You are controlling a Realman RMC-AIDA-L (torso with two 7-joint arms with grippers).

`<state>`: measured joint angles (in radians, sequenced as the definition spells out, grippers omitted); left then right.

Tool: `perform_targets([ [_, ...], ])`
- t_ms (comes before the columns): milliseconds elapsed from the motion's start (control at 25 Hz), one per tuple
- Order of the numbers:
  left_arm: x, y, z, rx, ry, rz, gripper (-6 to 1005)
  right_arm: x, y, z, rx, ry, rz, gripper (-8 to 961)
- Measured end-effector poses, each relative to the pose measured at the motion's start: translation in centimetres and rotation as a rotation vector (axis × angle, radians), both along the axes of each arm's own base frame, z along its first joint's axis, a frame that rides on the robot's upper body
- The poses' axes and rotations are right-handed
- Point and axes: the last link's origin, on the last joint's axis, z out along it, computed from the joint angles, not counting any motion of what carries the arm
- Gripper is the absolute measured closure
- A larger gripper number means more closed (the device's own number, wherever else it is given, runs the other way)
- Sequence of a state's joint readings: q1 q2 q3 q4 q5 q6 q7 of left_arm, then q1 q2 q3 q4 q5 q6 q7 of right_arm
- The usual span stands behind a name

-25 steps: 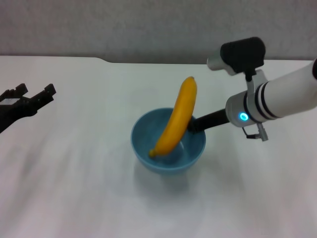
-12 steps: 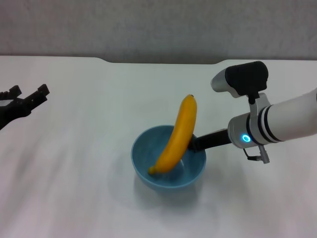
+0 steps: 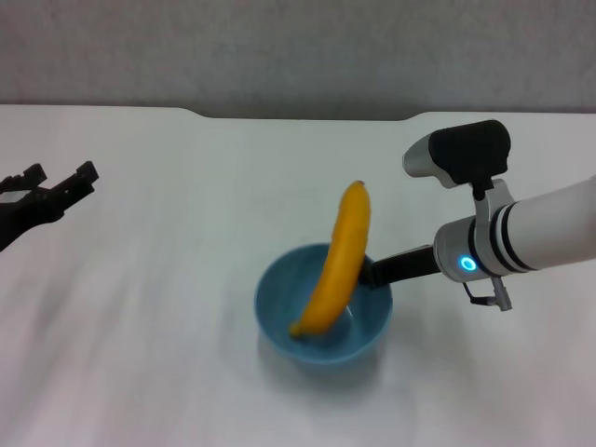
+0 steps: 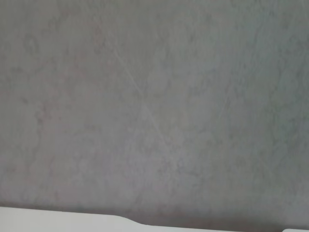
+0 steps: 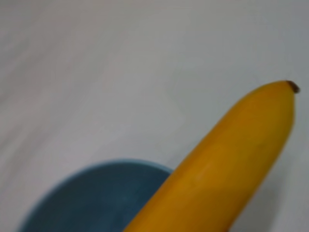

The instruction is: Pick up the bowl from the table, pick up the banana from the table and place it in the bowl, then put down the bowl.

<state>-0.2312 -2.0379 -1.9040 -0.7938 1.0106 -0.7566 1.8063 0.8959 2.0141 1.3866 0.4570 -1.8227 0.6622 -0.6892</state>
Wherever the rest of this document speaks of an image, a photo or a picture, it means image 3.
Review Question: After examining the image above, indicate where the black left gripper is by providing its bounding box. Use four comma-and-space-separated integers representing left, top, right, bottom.
0, 160, 101, 253

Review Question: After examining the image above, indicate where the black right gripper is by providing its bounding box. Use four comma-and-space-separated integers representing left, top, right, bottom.
362, 243, 440, 289

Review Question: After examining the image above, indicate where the yellow banana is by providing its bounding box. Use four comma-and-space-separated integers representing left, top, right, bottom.
288, 180, 373, 339

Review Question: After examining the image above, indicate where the blue plastic bowl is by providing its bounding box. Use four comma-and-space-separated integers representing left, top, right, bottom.
253, 242, 394, 368

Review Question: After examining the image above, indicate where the right wrist cable connector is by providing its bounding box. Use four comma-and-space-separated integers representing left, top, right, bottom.
462, 276, 516, 313

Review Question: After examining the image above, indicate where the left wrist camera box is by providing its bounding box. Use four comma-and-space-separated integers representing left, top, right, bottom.
401, 119, 516, 220

